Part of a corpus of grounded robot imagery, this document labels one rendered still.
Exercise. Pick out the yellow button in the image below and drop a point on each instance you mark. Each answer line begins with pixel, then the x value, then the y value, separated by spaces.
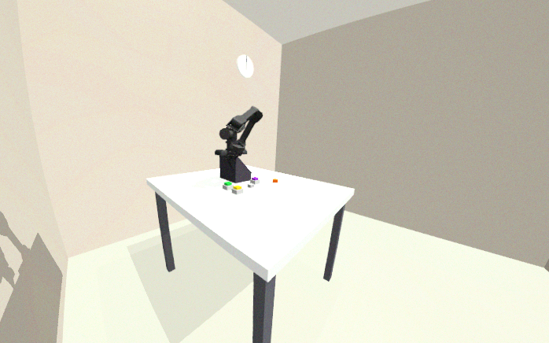
pixel 237 190

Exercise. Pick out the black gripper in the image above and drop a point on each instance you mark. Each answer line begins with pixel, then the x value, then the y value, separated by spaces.
pixel 230 155

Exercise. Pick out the green button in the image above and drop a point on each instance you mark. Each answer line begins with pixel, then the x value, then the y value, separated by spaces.
pixel 227 186

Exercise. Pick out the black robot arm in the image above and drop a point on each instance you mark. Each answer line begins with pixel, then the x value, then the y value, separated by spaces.
pixel 237 124

